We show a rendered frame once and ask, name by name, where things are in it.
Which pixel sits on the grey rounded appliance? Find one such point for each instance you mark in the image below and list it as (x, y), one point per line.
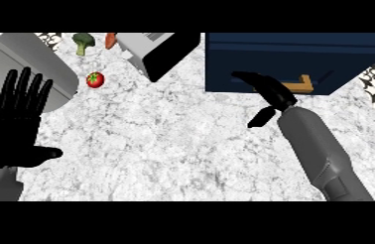
(38, 66)

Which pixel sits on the orange carrot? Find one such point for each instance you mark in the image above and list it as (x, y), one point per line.
(110, 40)

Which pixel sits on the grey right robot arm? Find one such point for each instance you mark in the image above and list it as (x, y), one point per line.
(322, 155)

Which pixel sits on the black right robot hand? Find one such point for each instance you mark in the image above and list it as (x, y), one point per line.
(274, 91)

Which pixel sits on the grey and black appliance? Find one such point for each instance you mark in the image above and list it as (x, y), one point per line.
(155, 53)

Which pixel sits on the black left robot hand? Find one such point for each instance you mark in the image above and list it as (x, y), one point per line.
(19, 129)

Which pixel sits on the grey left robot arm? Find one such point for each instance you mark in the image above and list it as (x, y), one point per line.
(9, 184)

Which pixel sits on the red tomato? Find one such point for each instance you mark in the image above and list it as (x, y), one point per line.
(94, 80)

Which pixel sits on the green broccoli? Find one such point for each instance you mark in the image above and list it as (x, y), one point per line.
(82, 42)

